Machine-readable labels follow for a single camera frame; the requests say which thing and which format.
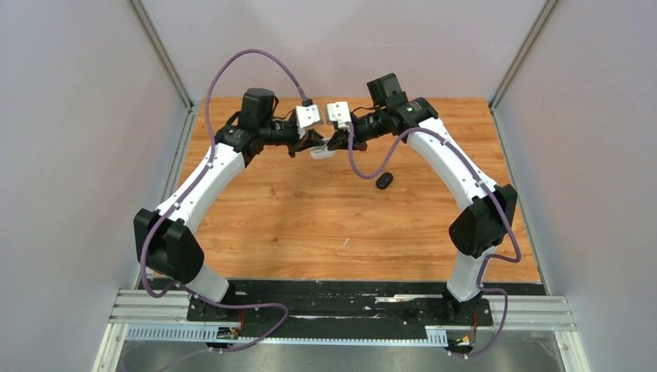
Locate white charging case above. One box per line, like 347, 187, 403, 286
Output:
310, 146, 335, 160

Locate black charging case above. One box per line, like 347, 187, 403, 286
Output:
375, 172, 394, 190

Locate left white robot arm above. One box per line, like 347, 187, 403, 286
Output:
133, 88, 323, 320

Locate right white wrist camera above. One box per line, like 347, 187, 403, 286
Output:
325, 101, 352, 130

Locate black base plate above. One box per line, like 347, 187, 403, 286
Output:
187, 280, 494, 340

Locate slotted cable duct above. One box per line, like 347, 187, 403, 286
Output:
125, 325, 449, 347

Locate aluminium frame rail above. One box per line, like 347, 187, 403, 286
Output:
98, 290, 589, 371

